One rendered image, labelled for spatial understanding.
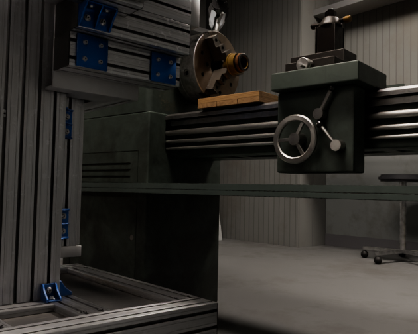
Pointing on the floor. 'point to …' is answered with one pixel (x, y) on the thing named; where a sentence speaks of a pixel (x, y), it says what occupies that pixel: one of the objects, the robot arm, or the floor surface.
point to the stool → (399, 221)
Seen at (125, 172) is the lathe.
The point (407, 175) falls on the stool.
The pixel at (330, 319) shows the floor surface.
